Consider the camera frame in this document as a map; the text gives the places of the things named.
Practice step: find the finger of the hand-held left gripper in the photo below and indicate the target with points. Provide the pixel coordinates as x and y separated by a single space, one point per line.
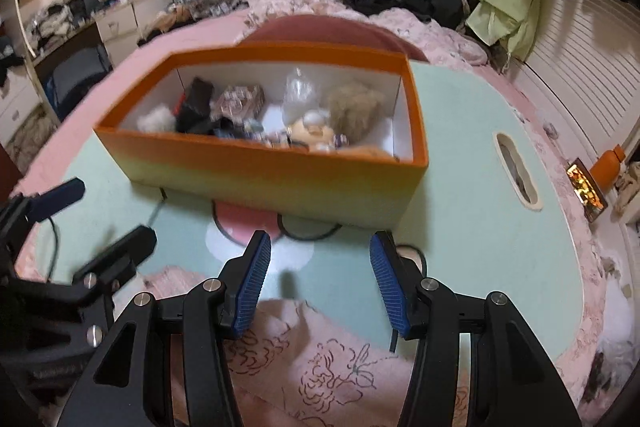
55 202
125 252

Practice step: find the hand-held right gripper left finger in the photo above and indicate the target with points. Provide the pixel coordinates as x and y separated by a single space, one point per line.
252 282

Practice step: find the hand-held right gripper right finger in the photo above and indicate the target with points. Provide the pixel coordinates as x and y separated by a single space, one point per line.
387 287

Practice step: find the orange cardboard box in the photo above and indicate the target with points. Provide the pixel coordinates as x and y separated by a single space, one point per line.
250 187

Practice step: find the white fluffy toy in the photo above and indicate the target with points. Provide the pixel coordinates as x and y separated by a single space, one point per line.
155 121

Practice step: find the tan doll toy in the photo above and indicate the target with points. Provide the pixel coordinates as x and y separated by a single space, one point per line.
305 134

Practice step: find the black and red box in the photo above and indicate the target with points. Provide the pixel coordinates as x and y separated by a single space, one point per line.
195 107

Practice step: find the tan plush toy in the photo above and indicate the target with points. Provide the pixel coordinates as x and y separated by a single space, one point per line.
355 109

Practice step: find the patterned small packet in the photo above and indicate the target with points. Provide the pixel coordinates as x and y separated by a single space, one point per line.
237 99

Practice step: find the clear bubble wrap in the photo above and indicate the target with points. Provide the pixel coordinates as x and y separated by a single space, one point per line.
300 94

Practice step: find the black suitcase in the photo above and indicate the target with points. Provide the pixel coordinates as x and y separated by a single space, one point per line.
75 79

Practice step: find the grey white cloth pile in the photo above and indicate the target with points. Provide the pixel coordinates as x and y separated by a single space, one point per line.
55 24

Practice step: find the white drawer unit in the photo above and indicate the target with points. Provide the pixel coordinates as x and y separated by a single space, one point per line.
117 27

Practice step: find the gold patterned box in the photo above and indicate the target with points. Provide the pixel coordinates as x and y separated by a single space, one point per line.
585 189

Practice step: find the grey patterned cloth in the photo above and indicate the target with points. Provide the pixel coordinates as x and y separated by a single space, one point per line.
205 2

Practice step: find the light green lap table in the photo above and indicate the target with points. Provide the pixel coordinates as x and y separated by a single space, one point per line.
440 42

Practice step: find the orange bottle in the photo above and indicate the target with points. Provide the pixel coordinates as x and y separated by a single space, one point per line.
607 167

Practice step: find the dark red cushion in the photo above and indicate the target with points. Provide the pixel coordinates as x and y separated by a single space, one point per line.
325 32

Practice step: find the white slatted headboard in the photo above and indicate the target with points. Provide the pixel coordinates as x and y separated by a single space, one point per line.
575 72

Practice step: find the light green cloth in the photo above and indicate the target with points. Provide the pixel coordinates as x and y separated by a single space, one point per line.
505 7

